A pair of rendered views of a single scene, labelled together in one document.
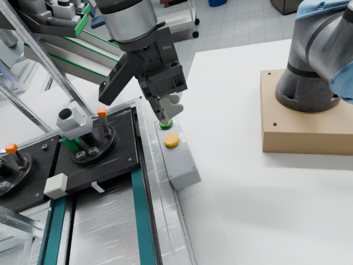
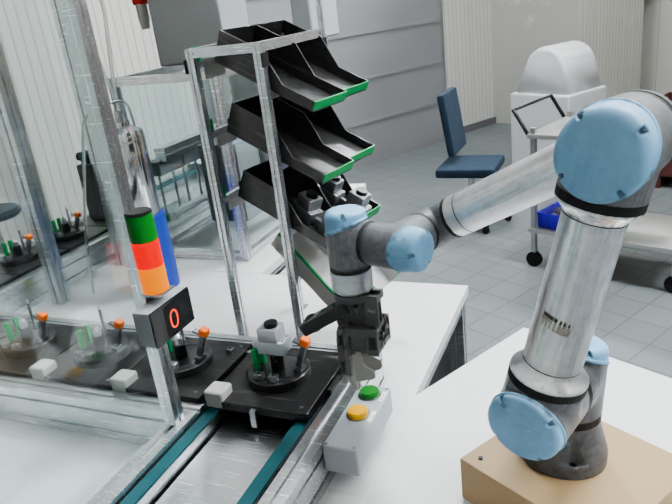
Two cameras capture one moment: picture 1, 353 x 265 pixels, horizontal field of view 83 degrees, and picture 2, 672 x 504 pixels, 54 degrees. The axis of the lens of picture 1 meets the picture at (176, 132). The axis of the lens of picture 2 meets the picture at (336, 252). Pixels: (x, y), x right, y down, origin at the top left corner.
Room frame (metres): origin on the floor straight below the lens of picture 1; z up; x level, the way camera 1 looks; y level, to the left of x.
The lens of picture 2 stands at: (-0.67, -0.40, 1.73)
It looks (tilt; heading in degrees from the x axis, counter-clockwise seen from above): 21 degrees down; 23
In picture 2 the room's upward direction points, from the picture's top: 7 degrees counter-clockwise
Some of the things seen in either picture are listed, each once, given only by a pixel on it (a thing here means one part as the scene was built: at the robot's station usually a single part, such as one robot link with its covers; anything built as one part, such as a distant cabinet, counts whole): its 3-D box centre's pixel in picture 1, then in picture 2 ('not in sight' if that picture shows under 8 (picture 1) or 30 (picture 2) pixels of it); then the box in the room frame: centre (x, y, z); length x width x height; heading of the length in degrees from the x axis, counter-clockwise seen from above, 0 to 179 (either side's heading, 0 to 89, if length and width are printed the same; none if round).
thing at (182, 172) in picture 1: (175, 148); (359, 426); (0.35, 0.02, 0.93); 0.21 x 0.07 x 0.06; 178
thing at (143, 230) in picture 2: not in sight; (141, 226); (0.25, 0.36, 1.38); 0.05 x 0.05 x 0.05
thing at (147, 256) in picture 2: not in sight; (147, 252); (0.25, 0.36, 1.33); 0.05 x 0.05 x 0.05
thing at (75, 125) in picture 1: (69, 123); (268, 335); (0.44, 0.24, 1.07); 0.08 x 0.04 x 0.07; 88
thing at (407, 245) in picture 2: not in sight; (401, 244); (0.33, -0.10, 1.33); 0.11 x 0.11 x 0.08; 72
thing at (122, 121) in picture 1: (96, 146); (280, 379); (0.44, 0.23, 0.96); 0.24 x 0.24 x 0.02; 88
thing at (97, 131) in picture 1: (93, 143); (279, 371); (0.44, 0.23, 0.98); 0.14 x 0.14 x 0.02
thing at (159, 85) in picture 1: (154, 64); (360, 319); (0.35, -0.01, 1.17); 0.09 x 0.08 x 0.12; 88
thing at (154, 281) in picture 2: not in sight; (153, 277); (0.25, 0.36, 1.28); 0.05 x 0.05 x 0.05
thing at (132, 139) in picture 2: not in sight; (128, 158); (1.07, 1.01, 1.32); 0.14 x 0.14 x 0.38
